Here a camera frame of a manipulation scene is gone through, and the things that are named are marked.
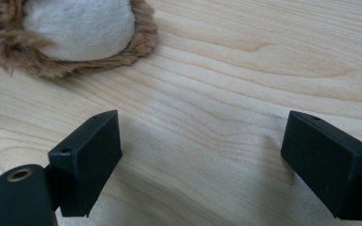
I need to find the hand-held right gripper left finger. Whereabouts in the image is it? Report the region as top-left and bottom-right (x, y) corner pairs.
(47, 109), (123, 218)

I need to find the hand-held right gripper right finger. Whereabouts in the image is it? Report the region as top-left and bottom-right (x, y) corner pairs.
(280, 110), (362, 220)

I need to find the brown and white plush toy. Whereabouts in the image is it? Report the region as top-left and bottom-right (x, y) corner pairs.
(0, 0), (158, 79)

